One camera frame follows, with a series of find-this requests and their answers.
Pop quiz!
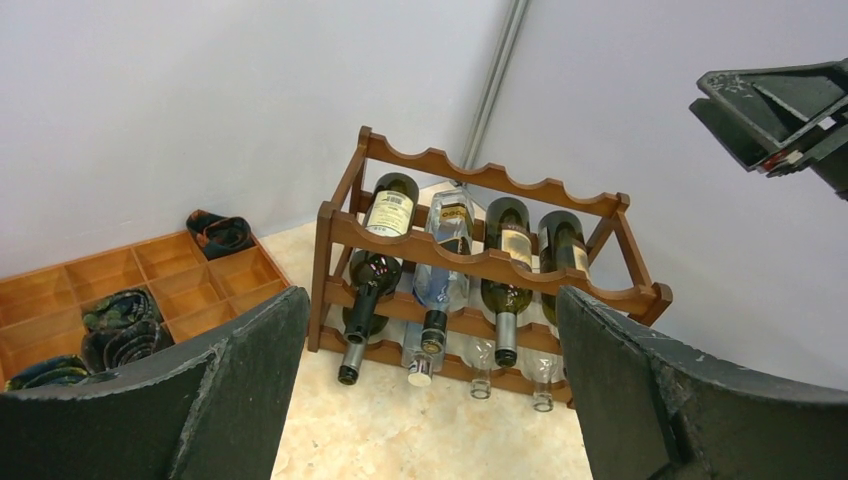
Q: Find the blue square glass bottle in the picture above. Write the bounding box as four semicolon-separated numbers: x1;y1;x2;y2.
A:
402;309;448;387

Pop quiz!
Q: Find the clear glass bottle front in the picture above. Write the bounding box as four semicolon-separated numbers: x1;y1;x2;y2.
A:
461;336;495;400

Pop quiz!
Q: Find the black part in tray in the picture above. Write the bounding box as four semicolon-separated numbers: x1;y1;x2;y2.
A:
81;287;175;374

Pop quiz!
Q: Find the wooden compartment tray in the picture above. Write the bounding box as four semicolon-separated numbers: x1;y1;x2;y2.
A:
1;231;291;382

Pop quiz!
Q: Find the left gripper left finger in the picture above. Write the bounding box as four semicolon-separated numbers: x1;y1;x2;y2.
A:
1;286;310;479

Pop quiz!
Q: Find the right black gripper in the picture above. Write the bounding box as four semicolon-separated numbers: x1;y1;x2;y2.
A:
689;59;847;201

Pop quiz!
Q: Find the wooden wine rack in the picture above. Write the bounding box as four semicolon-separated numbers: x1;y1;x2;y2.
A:
307;125;674;407

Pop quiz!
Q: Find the green wine bottle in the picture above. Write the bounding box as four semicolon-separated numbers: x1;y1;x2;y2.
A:
536;210;592;329

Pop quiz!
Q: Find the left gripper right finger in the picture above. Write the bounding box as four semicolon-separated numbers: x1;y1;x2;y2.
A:
556;286;847;479

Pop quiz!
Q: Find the green bottle front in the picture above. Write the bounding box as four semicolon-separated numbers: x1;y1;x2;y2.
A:
341;172;421;346

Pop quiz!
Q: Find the clear glass bottle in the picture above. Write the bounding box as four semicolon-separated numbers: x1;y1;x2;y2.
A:
461;336;495;400
518;349;562;413

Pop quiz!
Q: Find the small clear labelled bottle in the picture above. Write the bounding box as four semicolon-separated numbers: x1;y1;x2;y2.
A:
410;188;477;355

